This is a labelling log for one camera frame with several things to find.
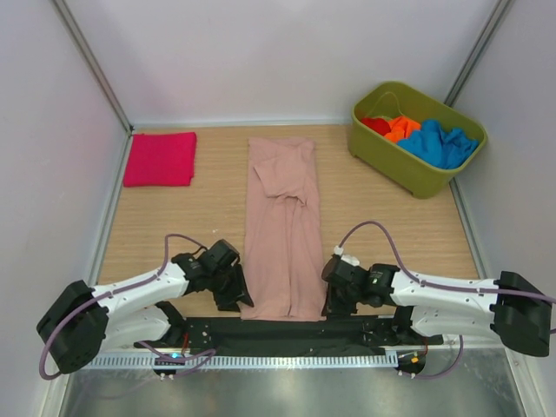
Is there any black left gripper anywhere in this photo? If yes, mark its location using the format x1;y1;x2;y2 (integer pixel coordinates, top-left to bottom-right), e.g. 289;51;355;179
208;263;254;312

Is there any dusty pink t shirt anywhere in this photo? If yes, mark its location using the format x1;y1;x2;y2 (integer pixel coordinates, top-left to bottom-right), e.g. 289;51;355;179
241;138;327;321

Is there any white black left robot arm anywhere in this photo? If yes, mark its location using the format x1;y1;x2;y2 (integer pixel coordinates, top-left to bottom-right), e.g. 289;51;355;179
36;239;254;381

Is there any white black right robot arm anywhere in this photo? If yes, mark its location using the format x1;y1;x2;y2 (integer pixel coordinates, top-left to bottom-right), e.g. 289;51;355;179
321;255;553;357

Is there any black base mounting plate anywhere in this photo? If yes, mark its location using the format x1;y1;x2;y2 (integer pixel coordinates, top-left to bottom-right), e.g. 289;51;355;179
146;315;443;357

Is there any folded magenta t shirt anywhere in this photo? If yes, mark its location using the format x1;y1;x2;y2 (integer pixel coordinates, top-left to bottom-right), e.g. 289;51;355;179
122;132;197;188

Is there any olive green plastic bin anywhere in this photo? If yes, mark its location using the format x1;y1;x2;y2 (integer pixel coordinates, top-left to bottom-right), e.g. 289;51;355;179
347;81;487;199

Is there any red t shirt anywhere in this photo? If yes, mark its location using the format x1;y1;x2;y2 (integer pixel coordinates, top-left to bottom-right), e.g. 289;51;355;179
361;117;391;139

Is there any orange t shirt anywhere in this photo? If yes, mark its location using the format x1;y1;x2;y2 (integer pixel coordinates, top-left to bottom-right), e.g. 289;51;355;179
384;116;421;143

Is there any blue t shirt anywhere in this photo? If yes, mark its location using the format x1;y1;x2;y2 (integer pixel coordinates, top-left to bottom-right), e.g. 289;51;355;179
397;119;480;170

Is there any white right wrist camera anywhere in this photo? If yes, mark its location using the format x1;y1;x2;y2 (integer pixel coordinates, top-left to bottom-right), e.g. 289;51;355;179
334;245;361;267

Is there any white slotted cable duct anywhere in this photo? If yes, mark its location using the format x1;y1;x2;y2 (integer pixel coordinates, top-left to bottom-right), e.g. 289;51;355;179
83;351;399;370

